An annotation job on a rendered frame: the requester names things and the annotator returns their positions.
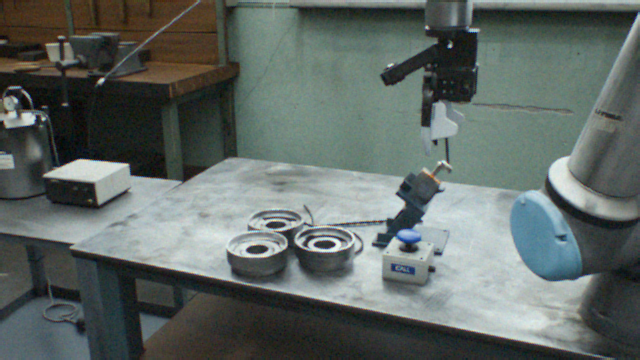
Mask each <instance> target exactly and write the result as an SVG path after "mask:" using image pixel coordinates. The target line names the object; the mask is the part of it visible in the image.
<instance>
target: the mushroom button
mask: <svg viewBox="0 0 640 360"><path fill-rule="evenodd" d="M397 239H398V240H399V241H401V242H404V243H405V246H406V247H408V248H411V247H413V243H417V242H419V241H421V239H422V235H421V233H420V232H419V231H417V230H414V229H402V230H400V231H399V232H398V233H397Z"/></svg>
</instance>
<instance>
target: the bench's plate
mask: <svg viewBox="0 0 640 360"><path fill-rule="evenodd" d="M312 171H313V172H312ZM302 172H303V173H302ZM223 173H227V174H223ZM218 174H220V175H218ZM215 175H216V176H215ZM212 176H213V177H212ZM210 177H211V178H210ZM209 178H210V179H209ZM208 179H209V181H210V183H209V182H208ZM404 179H405V178H401V177H392V176H384V175H375V174H367V173H359V172H350V171H342V170H333V169H325V168H316V167H308V166H300V165H291V164H283V163H274V162H266V161H258V160H250V159H241V158H233V157H230V158H229V159H227V160H225V161H223V162H221V163H220V164H218V165H216V166H214V167H212V168H211V169H209V170H207V171H205V172H204V173H202V174H200V175H198V176H196V177H195V178H193V179H191V180H189V181H188V182H186V183H184V184H182V185H180V186H177V187H175V188H173V189H172V190H170V191H168V192H166V193H164V194H163V195H162V196H159V197H157V198H156V199H154V200H152V201H150V202H148V203H147V204H145V205H143V206H141V207H139V208H138V209H136V210H134V211H132V212H131V213H129V214H127V215H125V216H123V217H122V218H120V219H118V220H116V221H115V222H113V223H111V224H109V225H107V226H106V227H104V228H102V229H100V230H98V231H97V232H95V233H93V234H91V235H90V236H88V237H86V238H84V239H82V240H81V241H79V242H77V243H75V244H74V245H72V246H70V253H72V256H73V257H77V258H82V259H87V260H92V261H96V262H101V263H106V264H111V265H115V266H120V267H125V268H130V269H134V270H139V271H144V272H149V273H153V274H158V275H163V276H167V277H172V278H177V279H182V280H186V281H191V282H196V283H201V284H205V285H210V286H215V287H220V288H224V289H229V290H234V291H239V292H243V293H248V294H252V295H256V296H261V297H266V298H271V299H275V300H280V301H285V302H290V303H294V304H299V305H304V306H309V307H313V308H318V309H323V310H328V311H332V312H337V313H342V314H346V315H351V316H356V317H361V318H365V319H370V320H375V321H380V322H384V323H389V324H394V325H399V326H403V327H408V328H413V329H418V330H422V331H427V332H432V333H436V334H441V335H446V336H451V337H455V338H460V339H465V340H470V341H474V342H479V343H484V344H489V345H493V346H498V347H503V348H508V349H512V350H517V351H522V352H526V353H531V354H536V355H541V356H545V357H550V358H555V359H560V360H640V347H635V346H631V345H627V344H624V343H621V342H618V341H616V340H613V339H611V338H608V337H606V336H604V335H603V334H601V333H599V332H597V331H596V330H594V329H593V328H592V327H590V326H589V325H588V324H587V323H586V322H585V321H584V320H583V318H582V317H581V315H580V312H579V304H580V298H581V294H582V291H583V289H584V288H585V286H586V284H587V283H588V281H589V279H590V277H591V276H592V274H591V275H586V276H582V277H579V278H578V279H576V280H562V281H547V280H544V279H542V278H540V277H538V276H536V275H535V274H534V273H533V272H531V271H530V270H529V269H528V268H527V266H526V265H525V264H524V263H523V261H522V260H521V258H520V257H519V255H518V253H517V251H516V249H515V246H514V244H513V240H512V236H511V233H510V227H509V213H510V208H511V205H512V203H513V201H514V200H515V198H516V197H517V196H519V195H520V194H522V193H523V194H525V193H526V192H518V191H509V190H502V189H494V188H485V187H476V186H468V185H460V184H451V183H443V182H442V184H441V185H440V187H443V186H446V189H445V191H444V192H441V194H440V193H436V194H435V195H436V196H437V197H438V198H439V200H438V198H437V197H436V196H434V198H433V200H432V202H431V205H430V206H429V208H428V210H427V212H426V214H425V215H424V216H423V217H422V218H421V219H423V222H418V223H417V224H416V225H417V226H425V227H432V228H440V229H448V230H450V234H449V236H448V239H447V242H446V245H445V247H444V250H443V253H442V255H441V254H434V261H433V265H435V266H436V272H435V273H433V272H430V274H429V276H428V278H427V280H426V282H425V284H424V286H421V285H416V284H410V283H405V282H399V281H394V280H389V279H383V278H382V254H383V252H384V251H385V249H386V248H387V247H384V246H377V245H372V241H373V239H374V237H375V236H376V234H377V232H378V230H379V229H380V228H381V226H382V225H383V223H384V222H381V223H379V222H376V223H371V222H370V223H363V224H359V223H357V224H350V225H342V226H341V225H337V226H335V227H341V228H346V229H348V230H352V231H353V232H356V233H357V234H359V235H360V237H362V240H364V241H363V243H364V245H363V246H364V248H362V251H359V253H358V254H355V255H354V256H353V257H352V258H351V262H350V263H349V264H348V265H347V266H346V267H344V268H342V269H339V270H335V271H327V272H322V271H314V270H310V269H307V268H305V267H303V266H302V265H301V264H300V263H299V261H298V258H297V257H296V256H295V253H294V248H292V249H291V248H290V247H288V248H287V255H288V256H287V259H286V261H285V262H284V266H283V267H282V269H280V270H279V271H278V272H276V273H274V274H271V275H268V276H263V277H247V276H243V275H240V274H238V273H236V272H234V271H232V270H233V269H232V267H231V265H230V267H231V269H232V270H231V269H230V267H229V263H228V261H227V248H226V244H227V242H228V240H229V239H230V238H232V237H233V236H235V235H237V234H240V233H243V232H248V221H246V220H248V218H249V216H250V215H252V214H253V213H255V212H257V211H259V210H263V209H269V208H275V207H277V208H285V209H291V210H294V211H297V212H299V213H300V214H301V215H302V216H303V221H304V222H307V223H309V224H312V222H311V217H310V215H309V213H308V211H307V209H306V208H305V207H304V206H303V204H306V206H308V208H309V210H311V213H312V215H313V218H314V219H313V220H314V223H315V224H314V225H321V224H325V225H326V224H333V223H340V222H344V223H345V222H353V221H357V222H358V221H366V220H370V221H371V220H375V219H376V220H380V219H381V220H385V219H386V218H387V216H388V215H394V216H396V214H397V213H398V212H399V211H400V210H401V208H402V207H403V205H404V203H405V201H404V200H402V199H401V198H400V197H399V196H396V195H395V194H393V193H395V192H396V191H397V190H398V188H399V185H400V184H401V183H403V180H404ZM211 183H212V184H211ZM218 184H223V185H218ZM226 184H231V185H226ZM366 188H369V189H382V190H368V189H366ZM384 188H386V189H384ZM362 189H364V190H366V191H363V190H362ZM388 189H390V190H388ZM360 190H362V192H360V193H358V196H359V197H360V198H362V199H364V200H362V199H360V198H359V197H358V196H357V198H358V199H359V200H361V201H364V202H361V201H359V200H358V199H357V198H356V194H357V192H358V191H360ZM385 190H388V191H385ZM391 190H393V191H395V192H393V191H391ZM389 191H391V192H389ZM214 192H218V193H214ZM392 192H393V193H392ZM219 193H221V194H223V195H225V197H226V199H225V200H224V201H223V199H224V196H223V195H221V194H219ZM439 194H440V195H439ZM438 195H439V196H438ZM396 198H397V199H396ZM437 200H438V201H437ZM221 201H223V202H221ZM399 201H400V202H399ZM436 201H437V202H436ZM185 202H187V203H188V204H190V205H194V206H190V205H187V204H186V203H185ZM219 202H221V203H219ZM365 202H367V203H365ZM401 202H402V203H401ZM435 202H436V203H435ZM217 203H219V204H217ZM247 203H248V204H247ZM369 203H375V204H369ZM433 203H434V204H433ZM214 204H216V205H214ZM209 205H213V206H209ZM196 206H206V207H196ZM258 206H262V207H258ZM268 206H273V207H268ZM253 207H256V208H253ZM250 208H252V209H250ZM247 209H249V210H247ZM246 210H247V211H246ZM244 211H246V212H244ZM376 211H377V212H376ZM243 212H244V214H243V217H244V218H245V219H246V220H245V219H243V218H242V213H243ZM375 212H376V213H375ZM374 213H375V214H374ZM377 214H378V215H377ZM373 215H374V217H373ZM374 218H375V219H374ZM485 222H486V223H485ZM484 223H485V224H484ZM148 248H149V249H148ZM169 262H170V263H169ZM449 300H450V301H449Z"/></svg>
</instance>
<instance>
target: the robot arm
mask: <svg viewBox="0 0 640 360"><path fill-rule="evenodd" d="M472 11H473V0H426V6H425V25H426V26H428V27H426V32H425V36H426V37H432V38H438V42H437V43H434V44H433V45H431V46H430V47H428V48H426V49H424V50H423V51H421V52H419V53H417V54H415V55H414V56H412V57H410V58H408V59H406V60H405V61H403V62H401V63H399V64H398V63H397V62H396V63H395V64H390V65H389V66H388V67H387V68H386V69H384V72H383V73H381V74H380V77H381V79H382V81H383V83H384V85H385V86H386V87H388V86H390V85H392V86H394V85H396V84H400V83H401V82H402V81H403V80H405V79H406V78H405V77H406V76H408V75H410V74H412V73H413V72H415V71H417V70H419V69H421V68H423V67H424V68H425V71H424V75H423V85H422V94H423V99H422V116H421V126H422V127H421V137H422V147H423V150H424V152H425V154H426V156H427V157H430V156H431V145H432V142H433V143H434V145H435V146H438V142H439V139H445V138H450V137H454V136H456V135H457V133H458V126H460V125H462V124H463V123H464V121H465V118H464V116H463V115H462V114H460V113H459V112H457V111H455V110H454V109H453V108H452V102H456V103H461V102H468V103H471V102H472V98H474V95H477V83H478V70H479V64H478V63H477V55H478V42H479V38H480V30H475V29H470V28H468V27H469V26H470V25H471V24H472ZM448 40H450V41H452V43H453V45H452V46H450V43H451V42H449V41H448ZM441 101H442V103H441ZM509 227H510V233H511V236H512V240H513V244H514V246H515V249H516V251H517V253H518V255H519V257H520V258H521V260H522V261H523V263H524V264H525V265H526V266H527V268H528V269H529V270H530V271H531V272H533V273H534V274H535V275H536V276H538V277H540V278H542V279H544V280H547V281H562V280H576V279H578V278H579V277H582V276H586V275H591V274H592V276H591V277H590V279H589V281H588V283H587V284H586V286H585V288H584V289H583V291H582V294H581V298H580V304H579V312H580V315H581V317H582V318H583V320H584V321H585V322H586V323H587V324H588V325H589V326H590V327H592V328H593V329H594V330H596V331H597V332H599V333H601V334H603V335H604V336H606V337H608V338H611V339H613V340H616V341H618V342H621V343H624V344H627V345H631V346H635V347H640V12H639V14H638V16H637V18H636V20H635V22H634V24H633V26H632V29H631V31H630V33H629V35H628V37H627V39H626V41H625V43H624V45H623V47H622V49H621V52H620V54H619V56H618V58H617V60H616V62H615V64H614V66H613V68H612V70H611V72H610V74H609V77H608V79H607V81H606V83H605V85H604V87H603V89H602V91H601V93H600V95H599V97H598V99H597V102H596V104H595V106H594V108H593V110H592V112H591V114H590V116H589V118H588V120H587V122H586V125H585V127H584V129H583V131H582V133H581V135H580V137H579V139H578V141H577V143H576V145H575V147H574V150H573V152H572V154H571V156H570V157H566V158H562V159H560V160H558V161H556V162H555V163H554V164H553V165H552V166H551V168H550V169H549V171H548V174H547V176H546V178H545V180H544V182H543V184H542V187H541V188H540V189H539V190H538V191H537V192H536V191H528V192H526V193H525V194H523V193H522V194H520V195H519V196H517V197H516V198H515V200H514V201H513V203H512V205H511V208H510V213H509Z"/></svg>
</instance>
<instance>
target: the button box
mask: <svg viewBox="0 0 640 360"><path fill-rule="evenodd" d="M433 261H434V243H430V242H424V241H419V242H417V243H413V247H411V248H408V247H406V246H405V243H404V242H401V241H399V240H398V239H397V237H394V238H393V239H392V240H391V242H390V243H389V245H388V246H387V248H386V249H385V251H384V252H383V254H382V278H383V279H389V280H394V281H399V282H405V283H410V284H416V285H421V286H424V284H425V282H426V280H427V278H428V276H429V274H430V272H433V273H435V272H436V266H435V265H433Z"/></svg>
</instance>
